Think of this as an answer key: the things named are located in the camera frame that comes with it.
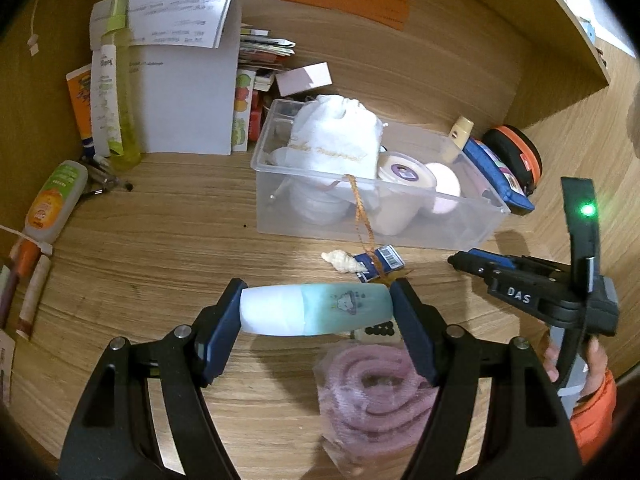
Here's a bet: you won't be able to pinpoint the small seashell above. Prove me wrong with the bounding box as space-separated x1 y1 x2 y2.
321 249 367 274

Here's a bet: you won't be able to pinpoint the white hanging cord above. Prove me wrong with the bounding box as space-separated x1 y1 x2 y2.
27 0 46 58

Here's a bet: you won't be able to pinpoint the small pink white box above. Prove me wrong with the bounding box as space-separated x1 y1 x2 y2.
276 62 333 96

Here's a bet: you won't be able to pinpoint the white drawstring cloth pouch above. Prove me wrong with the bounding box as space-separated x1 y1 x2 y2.
269 94 385 193

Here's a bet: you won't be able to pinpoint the blue staples box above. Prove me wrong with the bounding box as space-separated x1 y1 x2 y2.
354 244 406 283

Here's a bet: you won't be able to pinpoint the right hand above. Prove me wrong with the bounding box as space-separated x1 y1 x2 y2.
539 332 608 400

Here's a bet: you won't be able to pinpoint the cream small bottle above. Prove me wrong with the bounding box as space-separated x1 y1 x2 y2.
448 116 474 151

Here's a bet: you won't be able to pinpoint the black orange round case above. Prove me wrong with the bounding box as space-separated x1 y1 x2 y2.
482 125 544 196

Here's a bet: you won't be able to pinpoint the blue patchwork pouch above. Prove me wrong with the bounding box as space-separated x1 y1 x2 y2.
463 138 535 216

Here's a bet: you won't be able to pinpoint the white lip balm stick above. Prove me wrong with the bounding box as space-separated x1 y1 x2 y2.
16 255 51 340

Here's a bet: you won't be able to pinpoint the black binder clips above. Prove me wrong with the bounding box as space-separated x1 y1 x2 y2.
80 155 134 200

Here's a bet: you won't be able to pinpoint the orange marker pen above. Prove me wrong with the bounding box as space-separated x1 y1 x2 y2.
1 238 40 328

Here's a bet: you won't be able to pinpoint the white paper sheets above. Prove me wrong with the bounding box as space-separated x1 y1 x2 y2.
89 0 244 156

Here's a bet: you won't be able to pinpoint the white lidded cup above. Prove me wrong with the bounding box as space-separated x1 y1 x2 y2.
370 151 437 236

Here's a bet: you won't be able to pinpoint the pink rope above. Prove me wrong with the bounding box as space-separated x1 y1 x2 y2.
313 340 442 476

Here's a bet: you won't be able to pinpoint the orange green lotion tube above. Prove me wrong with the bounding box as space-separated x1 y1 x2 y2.
23 160 88 244

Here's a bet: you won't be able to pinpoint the green spray bottle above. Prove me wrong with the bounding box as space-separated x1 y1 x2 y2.
91 0 141 171

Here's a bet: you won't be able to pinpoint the clear plastic storage bin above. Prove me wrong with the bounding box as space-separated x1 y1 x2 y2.
252 99 510 250

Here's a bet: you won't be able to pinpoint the mint green tube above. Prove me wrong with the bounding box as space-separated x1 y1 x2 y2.
240 283 394 337

